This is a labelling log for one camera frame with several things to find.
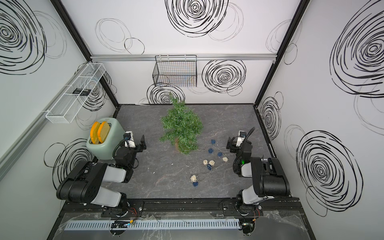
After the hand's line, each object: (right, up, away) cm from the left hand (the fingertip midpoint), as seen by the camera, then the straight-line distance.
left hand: (134, 136), depth 88 cm
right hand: (+63, -2, +3) cm, 63 cm away
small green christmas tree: (+29, +6, -16) cm, 34 cm away
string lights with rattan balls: (+48, -11, +6) cm, 50 cm away
